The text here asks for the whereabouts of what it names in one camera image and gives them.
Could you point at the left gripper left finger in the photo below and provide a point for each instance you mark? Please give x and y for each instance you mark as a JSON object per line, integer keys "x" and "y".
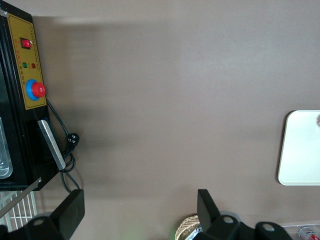
{"x": 70, "y": 215}

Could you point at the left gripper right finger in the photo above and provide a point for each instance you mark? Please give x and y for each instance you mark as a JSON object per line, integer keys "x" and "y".
{"x": 210, "y": 215}

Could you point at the aluminium foil tray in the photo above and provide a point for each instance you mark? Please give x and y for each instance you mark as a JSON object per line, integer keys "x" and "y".
{"x": 197, "y": 232}

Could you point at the beige plastic tray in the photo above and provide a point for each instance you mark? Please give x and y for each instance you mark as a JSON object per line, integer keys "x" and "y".
{"x": 300, "y": 150}

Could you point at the light wicker basket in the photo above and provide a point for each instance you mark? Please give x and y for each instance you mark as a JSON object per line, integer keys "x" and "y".
{"x": 186, "y": 226}

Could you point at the clear acrylic bottle rack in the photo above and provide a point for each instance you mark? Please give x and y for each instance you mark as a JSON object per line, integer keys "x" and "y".
{"x": 292, "y": 228}

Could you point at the clear plastic container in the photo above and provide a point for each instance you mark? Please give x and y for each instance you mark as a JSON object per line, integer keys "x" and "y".
{"x": 5, "y": 155}

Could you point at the red cola bottle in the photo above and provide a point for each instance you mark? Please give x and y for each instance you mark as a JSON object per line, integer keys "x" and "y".
{"x": 308, "y": 232}

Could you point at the black sealing machine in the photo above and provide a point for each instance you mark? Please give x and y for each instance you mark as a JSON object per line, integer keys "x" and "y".
{"x": 22, "y": 75}

